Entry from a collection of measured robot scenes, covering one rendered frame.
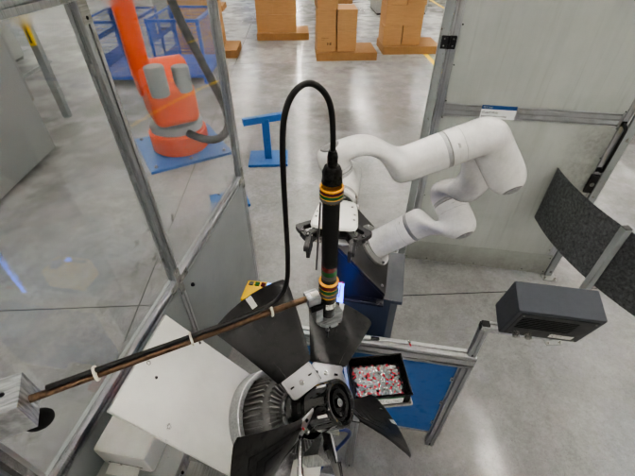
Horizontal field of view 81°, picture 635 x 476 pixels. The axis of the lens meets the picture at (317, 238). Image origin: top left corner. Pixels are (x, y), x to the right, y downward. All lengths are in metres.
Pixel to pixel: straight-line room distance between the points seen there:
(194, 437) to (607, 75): 2.57
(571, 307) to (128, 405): 1.28
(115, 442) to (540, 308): 1.37
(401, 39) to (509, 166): 7.95
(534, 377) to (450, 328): 0.56
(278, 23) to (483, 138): 9.10
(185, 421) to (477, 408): 1.85
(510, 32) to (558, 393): 2.08
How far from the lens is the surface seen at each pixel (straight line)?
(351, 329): 1.22
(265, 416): 1.09
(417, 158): 0.92
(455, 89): 2.50
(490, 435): 2.51
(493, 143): 0.98
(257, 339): 0.99
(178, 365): 1.08
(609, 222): 2.55
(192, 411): 1.08
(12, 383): 0.84
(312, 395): 1.03
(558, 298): 1.43
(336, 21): 8.31
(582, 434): 2.75
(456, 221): 1.43
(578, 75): 2.65
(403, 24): 8.88
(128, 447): 1.39
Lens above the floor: 2.17
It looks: 41 degrees down
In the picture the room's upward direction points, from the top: straight up
